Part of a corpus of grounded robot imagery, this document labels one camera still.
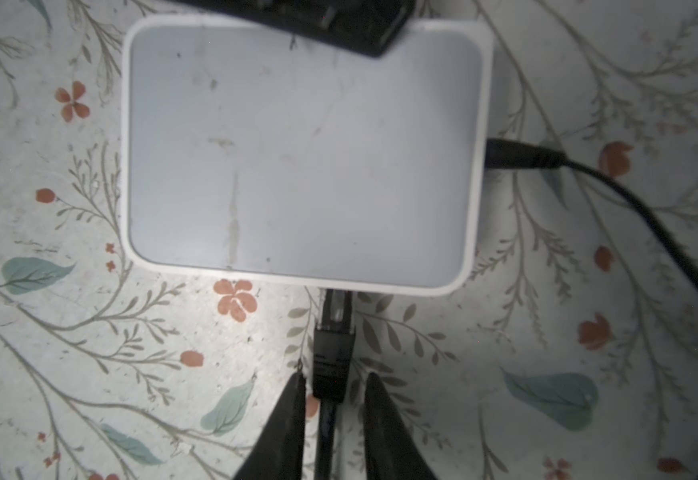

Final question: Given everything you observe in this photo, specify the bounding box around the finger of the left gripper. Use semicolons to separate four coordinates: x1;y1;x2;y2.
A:
183;0;416;58

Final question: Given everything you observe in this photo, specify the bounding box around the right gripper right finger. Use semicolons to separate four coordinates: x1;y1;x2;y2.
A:
363;372;436;480

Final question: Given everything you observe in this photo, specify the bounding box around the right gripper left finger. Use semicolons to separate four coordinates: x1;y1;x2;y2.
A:
234;371;306;479

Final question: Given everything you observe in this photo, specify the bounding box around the black ethernet cable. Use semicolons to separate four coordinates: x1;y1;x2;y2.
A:
311;287;357;480

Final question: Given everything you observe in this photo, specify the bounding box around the black power adapter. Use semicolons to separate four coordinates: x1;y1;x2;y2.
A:
484;138;698;292

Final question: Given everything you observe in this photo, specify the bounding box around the floral table mat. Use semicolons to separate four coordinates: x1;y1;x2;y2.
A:
0;1;698;479

